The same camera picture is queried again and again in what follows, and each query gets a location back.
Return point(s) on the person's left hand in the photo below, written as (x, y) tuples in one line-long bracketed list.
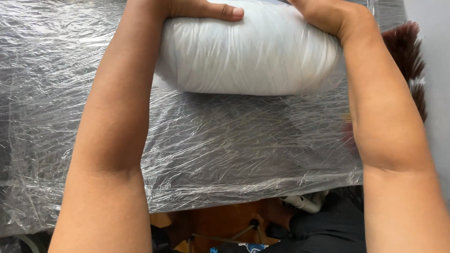
[(197, 7)]

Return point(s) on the person's right hand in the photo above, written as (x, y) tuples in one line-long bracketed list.
[(323, 15)]

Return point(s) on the white plastic-wrapped pillow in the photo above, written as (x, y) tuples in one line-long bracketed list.
[(249, 56)]

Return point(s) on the brown feather duster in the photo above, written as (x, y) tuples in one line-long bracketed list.
[(407, 59)]

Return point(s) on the clear plastic wrap sheet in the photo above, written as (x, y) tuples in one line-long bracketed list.
[(218, 147)]

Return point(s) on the white plastic pipe fitting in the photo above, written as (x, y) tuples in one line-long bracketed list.
[(306, 201)]

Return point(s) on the person's black trousers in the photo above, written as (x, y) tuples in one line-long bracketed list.
[(316, 228)]

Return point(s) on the metal tripod stand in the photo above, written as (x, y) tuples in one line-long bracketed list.
[(228, 235)]

